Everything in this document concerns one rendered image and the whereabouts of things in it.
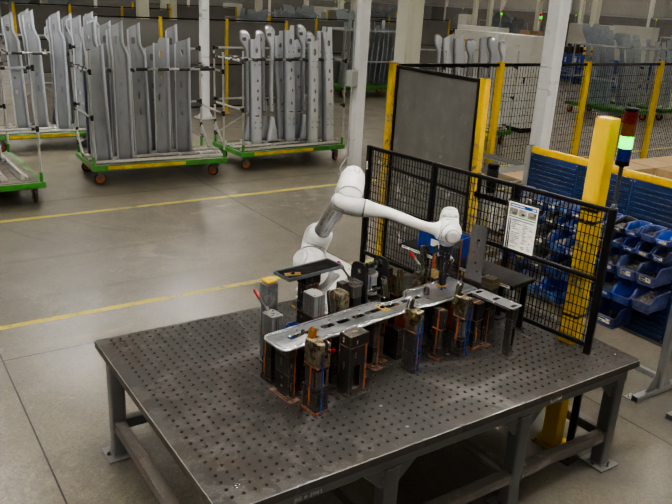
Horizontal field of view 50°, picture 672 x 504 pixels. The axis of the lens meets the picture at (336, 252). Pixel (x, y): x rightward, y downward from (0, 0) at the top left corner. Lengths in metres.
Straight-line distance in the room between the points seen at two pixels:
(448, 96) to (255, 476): 3.96
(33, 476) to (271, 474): 1.71
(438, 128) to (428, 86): 0.38
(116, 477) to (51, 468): 0.38
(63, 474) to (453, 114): 3.94
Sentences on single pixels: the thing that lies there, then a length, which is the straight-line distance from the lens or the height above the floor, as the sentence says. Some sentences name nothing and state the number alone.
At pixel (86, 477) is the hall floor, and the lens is 4.29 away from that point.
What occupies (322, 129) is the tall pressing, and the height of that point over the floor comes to 0.49.
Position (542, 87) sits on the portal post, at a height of 1.75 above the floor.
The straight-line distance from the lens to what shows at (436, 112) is 6.25.
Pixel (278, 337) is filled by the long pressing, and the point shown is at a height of 1.00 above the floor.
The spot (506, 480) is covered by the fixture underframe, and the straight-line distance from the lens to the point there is 4.00.
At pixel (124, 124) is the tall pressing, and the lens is 10.27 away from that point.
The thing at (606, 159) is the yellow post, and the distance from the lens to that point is 4.08.
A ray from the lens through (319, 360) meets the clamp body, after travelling 3.24.
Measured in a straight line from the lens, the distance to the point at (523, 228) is 4.35.
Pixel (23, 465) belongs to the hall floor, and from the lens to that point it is 4.47.
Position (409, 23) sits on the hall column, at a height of 2.23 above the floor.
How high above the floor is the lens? 2.51
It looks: 19 degrees down
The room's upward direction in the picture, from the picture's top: 3 degrees clockwise
